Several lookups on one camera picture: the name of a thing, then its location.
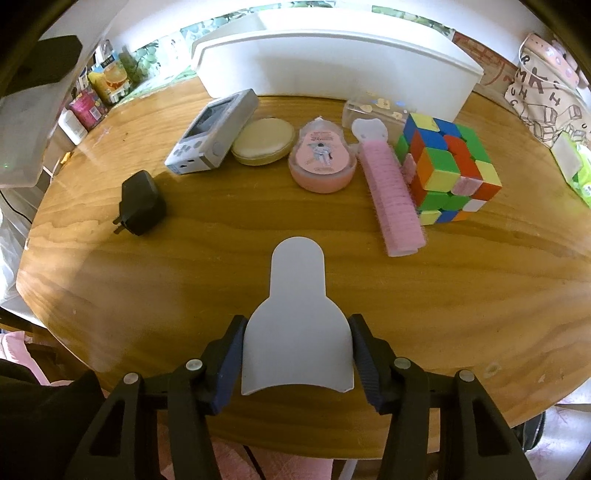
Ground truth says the white plastic storage bin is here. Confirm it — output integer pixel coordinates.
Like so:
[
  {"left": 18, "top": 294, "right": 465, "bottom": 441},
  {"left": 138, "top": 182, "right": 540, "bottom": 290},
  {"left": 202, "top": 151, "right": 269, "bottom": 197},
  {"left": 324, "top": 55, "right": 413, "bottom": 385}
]
[{"left": 192, "top": 8, "right": 483, "bottom": 121}]

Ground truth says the brown cardboard picture board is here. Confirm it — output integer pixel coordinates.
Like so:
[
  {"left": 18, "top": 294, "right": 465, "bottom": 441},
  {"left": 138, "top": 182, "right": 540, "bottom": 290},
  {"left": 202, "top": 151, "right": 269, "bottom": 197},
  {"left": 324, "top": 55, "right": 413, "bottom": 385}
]
[{"left": 453, "top": 31, "right": 517, "bottom": 95}]

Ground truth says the pink hair comb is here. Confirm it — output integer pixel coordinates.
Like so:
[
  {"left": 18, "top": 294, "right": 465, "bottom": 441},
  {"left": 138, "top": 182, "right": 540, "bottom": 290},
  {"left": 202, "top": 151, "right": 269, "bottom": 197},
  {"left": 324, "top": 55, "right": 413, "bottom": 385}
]
[{"left": 352, "top": 118, "right": 427, "bottom": 257}]

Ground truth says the blue white card box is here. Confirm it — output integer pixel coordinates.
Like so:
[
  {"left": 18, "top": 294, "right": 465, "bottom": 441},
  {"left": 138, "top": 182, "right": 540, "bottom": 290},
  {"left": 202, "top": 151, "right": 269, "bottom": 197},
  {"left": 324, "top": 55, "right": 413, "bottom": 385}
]
[{"left": 0, "top": 80, "right": 68, "bottom": 188}]

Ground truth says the colourful rubik's cube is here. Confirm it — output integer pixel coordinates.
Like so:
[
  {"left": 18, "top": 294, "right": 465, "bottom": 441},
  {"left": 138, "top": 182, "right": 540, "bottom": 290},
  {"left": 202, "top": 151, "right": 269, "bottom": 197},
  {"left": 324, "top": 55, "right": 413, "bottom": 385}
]
[{"left": 394, "top": 113, "right": 502, "bottom": 226}]

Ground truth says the round yellow compact tin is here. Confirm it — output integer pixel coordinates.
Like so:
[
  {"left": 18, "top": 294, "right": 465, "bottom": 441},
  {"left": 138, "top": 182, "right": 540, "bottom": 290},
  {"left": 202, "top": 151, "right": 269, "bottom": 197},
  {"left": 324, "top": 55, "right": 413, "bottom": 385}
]
[{"left": 230, "top": 118, "right": 296, "bottom": 167}]

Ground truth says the pink small bottle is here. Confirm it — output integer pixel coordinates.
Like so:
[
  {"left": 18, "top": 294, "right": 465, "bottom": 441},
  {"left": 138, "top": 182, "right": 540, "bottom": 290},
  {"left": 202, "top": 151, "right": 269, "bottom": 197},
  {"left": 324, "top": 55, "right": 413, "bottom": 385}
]
[{"left": 68, "top": 87, "right": 107, "bottom": 131}]

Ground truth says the green tissue pack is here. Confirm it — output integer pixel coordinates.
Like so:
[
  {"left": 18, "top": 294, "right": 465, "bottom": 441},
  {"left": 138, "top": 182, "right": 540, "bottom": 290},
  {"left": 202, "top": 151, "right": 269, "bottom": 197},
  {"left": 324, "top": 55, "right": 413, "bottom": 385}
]
[{"left": 551, "top": 132, "right": 591, "bottom": 207}]

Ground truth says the clear plastic sticker box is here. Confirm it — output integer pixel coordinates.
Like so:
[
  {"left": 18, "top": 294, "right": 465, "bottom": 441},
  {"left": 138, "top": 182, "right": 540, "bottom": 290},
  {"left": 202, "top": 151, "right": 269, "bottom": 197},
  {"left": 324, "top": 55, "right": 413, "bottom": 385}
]
[{"left": 342, "top": 92, "right": 411, "bottom": 128}]

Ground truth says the white tube bottle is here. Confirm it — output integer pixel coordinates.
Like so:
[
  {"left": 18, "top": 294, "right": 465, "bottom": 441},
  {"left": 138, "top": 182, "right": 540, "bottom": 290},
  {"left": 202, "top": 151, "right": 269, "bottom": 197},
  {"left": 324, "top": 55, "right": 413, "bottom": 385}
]
[{"left": 58, "top": 109, "right": 88, "bottom": 146}]

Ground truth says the black power adapter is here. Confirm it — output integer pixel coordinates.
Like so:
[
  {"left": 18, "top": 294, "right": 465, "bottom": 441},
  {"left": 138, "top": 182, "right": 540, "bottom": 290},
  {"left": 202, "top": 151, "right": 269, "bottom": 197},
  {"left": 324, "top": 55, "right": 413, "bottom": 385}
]
[{"left": 113, "top": 170, "right": 166, "bottom": 236}]

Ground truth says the letter-printed canvas bag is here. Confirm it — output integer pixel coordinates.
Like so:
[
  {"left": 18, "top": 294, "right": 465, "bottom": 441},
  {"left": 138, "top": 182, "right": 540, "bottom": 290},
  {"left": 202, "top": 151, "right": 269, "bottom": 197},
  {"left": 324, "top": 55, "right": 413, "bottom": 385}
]
[{"left": 505, "top": 41, "right": 590, "bottom": 147}]

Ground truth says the white handheld game console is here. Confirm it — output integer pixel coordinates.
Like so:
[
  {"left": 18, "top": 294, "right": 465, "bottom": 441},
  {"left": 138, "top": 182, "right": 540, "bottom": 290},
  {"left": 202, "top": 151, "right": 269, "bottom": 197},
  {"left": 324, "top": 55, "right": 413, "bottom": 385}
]
[{"left": 164, "top": 89, "right": 259, "bottom": 175}]

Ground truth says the white scoop-shaped piece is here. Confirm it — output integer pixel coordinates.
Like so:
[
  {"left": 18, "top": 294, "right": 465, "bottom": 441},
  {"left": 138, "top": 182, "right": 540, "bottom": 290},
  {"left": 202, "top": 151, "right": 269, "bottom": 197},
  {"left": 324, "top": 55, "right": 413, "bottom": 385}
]
[{"left": 242, "top": 237, "right": 355, "bottom": 396}]

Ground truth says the pink correction tape dispenser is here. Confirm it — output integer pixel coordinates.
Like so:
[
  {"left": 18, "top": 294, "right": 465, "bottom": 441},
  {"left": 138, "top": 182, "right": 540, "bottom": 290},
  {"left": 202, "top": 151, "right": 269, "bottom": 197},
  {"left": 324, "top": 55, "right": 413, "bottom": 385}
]
[{"left": 287, "top": 117, "right": 356, "bottom": 194}]

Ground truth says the pink decorated box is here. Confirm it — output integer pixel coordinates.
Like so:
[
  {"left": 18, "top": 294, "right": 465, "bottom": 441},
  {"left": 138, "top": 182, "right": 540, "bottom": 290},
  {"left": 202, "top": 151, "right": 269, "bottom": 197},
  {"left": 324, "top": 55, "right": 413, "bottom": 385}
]
[{"left": 523, "top": 33, "right": 589, "bottom": 89}]

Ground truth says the orange juice carton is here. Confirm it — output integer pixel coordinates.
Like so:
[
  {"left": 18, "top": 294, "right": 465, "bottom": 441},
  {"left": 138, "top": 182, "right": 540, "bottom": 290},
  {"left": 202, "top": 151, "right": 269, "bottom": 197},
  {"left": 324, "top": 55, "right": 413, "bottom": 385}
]
[{"left": 88, "top": 45, "right": 132, "bottom": 106}]

